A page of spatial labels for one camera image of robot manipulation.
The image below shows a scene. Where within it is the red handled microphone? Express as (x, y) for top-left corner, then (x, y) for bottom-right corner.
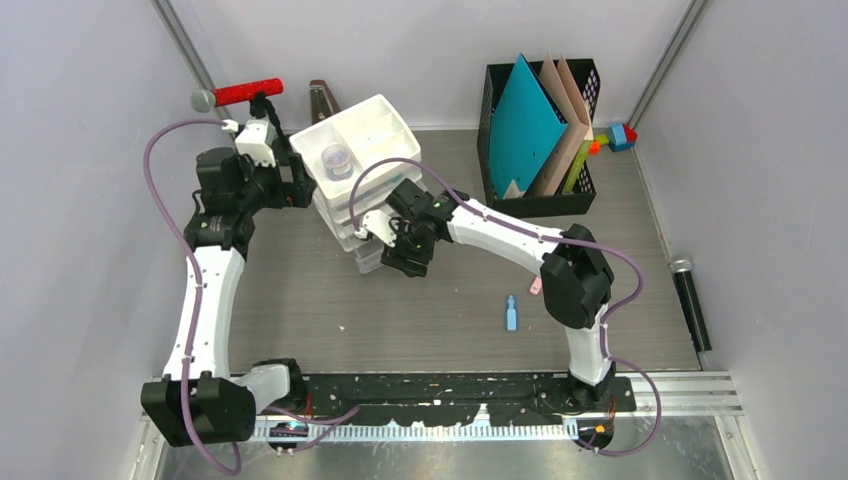
(189, 78), (284, 113)

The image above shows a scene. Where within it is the brown wooden metronome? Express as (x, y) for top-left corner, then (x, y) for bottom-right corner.
(309, 79), (341, 125)

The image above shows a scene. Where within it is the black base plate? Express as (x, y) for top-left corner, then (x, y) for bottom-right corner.
(273, 372), (636, 427)

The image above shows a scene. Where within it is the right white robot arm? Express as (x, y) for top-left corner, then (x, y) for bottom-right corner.
(358, 180), (616, 411)

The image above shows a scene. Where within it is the black microphone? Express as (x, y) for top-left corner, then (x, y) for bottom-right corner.
(669, 257), (712, 352)

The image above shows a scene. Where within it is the blue red toy block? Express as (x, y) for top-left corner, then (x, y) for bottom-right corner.
(607, 123), (638, 152)

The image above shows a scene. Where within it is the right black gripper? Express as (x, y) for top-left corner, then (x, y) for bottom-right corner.
(381, 216), (436, 278)

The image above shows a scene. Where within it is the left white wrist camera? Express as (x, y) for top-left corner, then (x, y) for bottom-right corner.
(235, 119), (277, 168)

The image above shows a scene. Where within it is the white plastic drawer unit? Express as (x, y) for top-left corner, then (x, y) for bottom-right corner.
(290, 94), (423, 274)

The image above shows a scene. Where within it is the clear jar of pins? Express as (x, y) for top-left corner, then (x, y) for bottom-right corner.
(321, 143), (354, 181)

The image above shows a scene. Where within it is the black microphone stand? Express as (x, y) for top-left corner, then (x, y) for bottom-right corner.
(249, 91), (291, 165)

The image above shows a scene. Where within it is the black mesh file organizer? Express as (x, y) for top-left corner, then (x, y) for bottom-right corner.
(477, 54), (596, 218)

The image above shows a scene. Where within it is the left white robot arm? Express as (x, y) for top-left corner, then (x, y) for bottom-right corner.
(140, 147), (308, 447)

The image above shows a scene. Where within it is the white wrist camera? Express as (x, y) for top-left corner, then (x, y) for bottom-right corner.
(235, 119), (277, 168)
(354, 210), (397, 247)

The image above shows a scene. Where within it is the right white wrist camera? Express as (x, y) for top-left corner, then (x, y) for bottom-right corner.
(354, 210), (397, 247)

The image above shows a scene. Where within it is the pink cardboard folder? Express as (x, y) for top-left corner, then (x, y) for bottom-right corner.
(526, 53), (591, 197)

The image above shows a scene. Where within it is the teal folder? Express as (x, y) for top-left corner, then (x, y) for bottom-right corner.
(489, 54), (564, 199)

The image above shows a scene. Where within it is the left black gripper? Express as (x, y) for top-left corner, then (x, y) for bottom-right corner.
(236, 150), (315, 215)

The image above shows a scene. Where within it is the green illustrated book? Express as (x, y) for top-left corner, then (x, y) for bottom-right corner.
(561, 140), (592, 194)

